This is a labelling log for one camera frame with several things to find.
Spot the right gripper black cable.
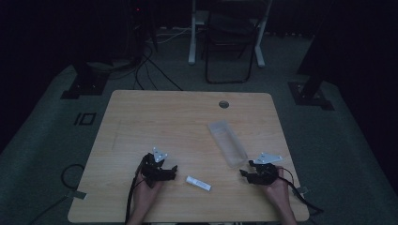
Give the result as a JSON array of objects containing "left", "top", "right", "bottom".
[{"left": 276, "top": 167, "right": 325, "bottom": 218}]

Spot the bundle of black floor cables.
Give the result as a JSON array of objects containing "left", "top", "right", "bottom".
[{"left": 132, "top": 43, "right": 184, "bottom": 92}]

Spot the black stand base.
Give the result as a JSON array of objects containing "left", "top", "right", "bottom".
[
  {"left": 60, "top": 60, "right": 111, "bottom": 100},
  {"left": 287, "top": 0, "right": 336, "bottom": 112}
]

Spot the person's right hand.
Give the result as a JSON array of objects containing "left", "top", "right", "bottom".
[{"left": 263, "top": 175, "right": 294, "bottom": 218}]

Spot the black folding chair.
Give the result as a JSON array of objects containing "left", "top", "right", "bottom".
[{"left": 204, "top": 0, "right": 261, "bottom": 85}]

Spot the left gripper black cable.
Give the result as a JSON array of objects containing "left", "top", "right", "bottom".
[{"left": 124, "top": 162, "right": 147, "bottom": 225}]

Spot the white cable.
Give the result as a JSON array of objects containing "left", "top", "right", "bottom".
[{"left": 152, "top": 26, "right": 192, "bottom": 45}]

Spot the clear plastic box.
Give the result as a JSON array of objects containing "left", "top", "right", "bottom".
[{"left": 207, "top": 119, "right": 250, "bottom": 169}]

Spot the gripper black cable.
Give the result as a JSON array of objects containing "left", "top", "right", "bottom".
[
  {"left": 124, "top": 162, "right": 147, "bottom": 225},
  {"left": 276, "top": 167, "right": 325, "bottom": 218}
]

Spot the white desk frame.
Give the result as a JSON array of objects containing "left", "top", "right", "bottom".
[{"left": 187, "top": 0, "right": 272, "bottom": 68}]

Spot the person's left hand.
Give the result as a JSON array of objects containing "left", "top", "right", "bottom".
[{"left": 132, "top": 177, "right": 165, "bottom": 219}]

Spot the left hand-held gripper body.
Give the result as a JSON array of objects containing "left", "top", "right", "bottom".
[{"left": 140, "top": 146, "right": 173, "bottom": 189}]

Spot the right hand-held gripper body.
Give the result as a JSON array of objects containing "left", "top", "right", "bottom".
[{"left": 248, "top": 152, "right": 284, "bottom": 187}]

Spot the small white tube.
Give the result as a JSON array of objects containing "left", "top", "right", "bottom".
[{"left": 185, "top": 175, "right": 212, "bottom": 192}]

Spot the black floor cable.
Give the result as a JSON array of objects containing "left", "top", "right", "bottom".
[{"left": 28, "top": 163, "right": 86, "bottom": 225}]

